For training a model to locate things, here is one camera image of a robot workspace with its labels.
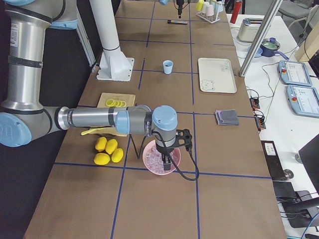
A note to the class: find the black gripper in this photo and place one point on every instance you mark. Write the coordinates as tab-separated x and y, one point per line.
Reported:
164	151
179	5

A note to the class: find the steel muddler with black cap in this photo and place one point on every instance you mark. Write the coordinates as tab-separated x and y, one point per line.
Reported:
178	22

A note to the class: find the pink bowl of ice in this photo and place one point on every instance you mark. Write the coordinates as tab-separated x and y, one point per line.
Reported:
152	160

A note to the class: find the yellow cup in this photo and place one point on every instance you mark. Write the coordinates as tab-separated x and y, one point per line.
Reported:
199	5

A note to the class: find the white cup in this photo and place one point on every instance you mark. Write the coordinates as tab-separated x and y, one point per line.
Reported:
206	3

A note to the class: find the pink cup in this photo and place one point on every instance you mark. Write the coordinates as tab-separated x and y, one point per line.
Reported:
209	10

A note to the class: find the white cup rack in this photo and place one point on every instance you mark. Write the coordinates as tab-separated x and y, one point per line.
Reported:
218	7

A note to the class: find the light blue plastic cup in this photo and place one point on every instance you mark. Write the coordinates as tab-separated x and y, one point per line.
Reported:
167	66

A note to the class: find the yellow lemon middle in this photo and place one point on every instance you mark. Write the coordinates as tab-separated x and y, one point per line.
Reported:
117	155

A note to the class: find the yellow lemon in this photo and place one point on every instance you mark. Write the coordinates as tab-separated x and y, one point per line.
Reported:
117	155
111	146
100	144
102	159

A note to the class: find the yellow lemon top right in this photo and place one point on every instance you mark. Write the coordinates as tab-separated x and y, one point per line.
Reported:
111	146

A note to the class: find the red cylinder bottle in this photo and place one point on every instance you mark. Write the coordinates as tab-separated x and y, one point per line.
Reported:
237	7

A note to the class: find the yellow lemon bottom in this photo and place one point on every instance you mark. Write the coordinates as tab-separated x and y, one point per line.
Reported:
102	159

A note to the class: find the yellow lemon top left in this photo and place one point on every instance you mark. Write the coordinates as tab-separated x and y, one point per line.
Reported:
100	144

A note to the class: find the cream toaster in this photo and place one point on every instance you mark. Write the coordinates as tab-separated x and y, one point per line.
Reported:
249	28

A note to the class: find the grey folded cloth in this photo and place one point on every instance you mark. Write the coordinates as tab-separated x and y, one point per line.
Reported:
227	117

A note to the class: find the cream bear serving tray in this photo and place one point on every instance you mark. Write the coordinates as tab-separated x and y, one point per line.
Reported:
216	76

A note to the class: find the yellow plastic knife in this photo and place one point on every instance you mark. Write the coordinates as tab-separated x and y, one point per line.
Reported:
91	130

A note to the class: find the lemon slices row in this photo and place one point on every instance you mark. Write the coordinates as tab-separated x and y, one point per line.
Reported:
115	103

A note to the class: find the wooden cutting board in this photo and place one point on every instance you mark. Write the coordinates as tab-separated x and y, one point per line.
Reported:
128	98

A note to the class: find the blue bowl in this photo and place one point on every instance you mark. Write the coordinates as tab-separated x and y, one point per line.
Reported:
258	53

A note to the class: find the blue saucepan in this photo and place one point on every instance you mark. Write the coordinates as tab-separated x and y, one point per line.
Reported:
270	47

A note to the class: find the far teach pendant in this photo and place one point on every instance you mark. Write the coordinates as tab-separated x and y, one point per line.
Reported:
294	73

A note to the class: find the teach pendant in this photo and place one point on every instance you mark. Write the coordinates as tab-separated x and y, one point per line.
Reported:
304	100
294	73

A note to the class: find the near teach pendant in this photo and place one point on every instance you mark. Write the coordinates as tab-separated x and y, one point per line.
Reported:
304	100

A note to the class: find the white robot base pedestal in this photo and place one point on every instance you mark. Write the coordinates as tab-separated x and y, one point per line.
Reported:
114	65

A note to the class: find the aluminium frame post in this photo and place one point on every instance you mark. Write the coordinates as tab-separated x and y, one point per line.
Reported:
261	33

